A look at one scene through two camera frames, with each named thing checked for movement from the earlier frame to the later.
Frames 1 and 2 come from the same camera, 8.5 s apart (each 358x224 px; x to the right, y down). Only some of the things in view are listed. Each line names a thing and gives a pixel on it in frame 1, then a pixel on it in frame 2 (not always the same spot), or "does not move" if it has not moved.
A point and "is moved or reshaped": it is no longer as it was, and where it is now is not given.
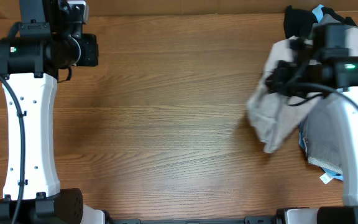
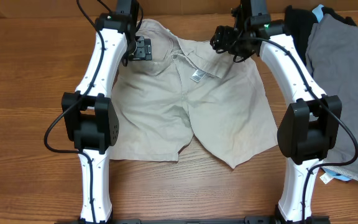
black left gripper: (88, 42) -> (143, 50)
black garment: (298, 23) does not move
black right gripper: (275, 83) -> (221, 40)
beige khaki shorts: (273, 114) is moved or reshaped
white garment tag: (325, 178) does not move
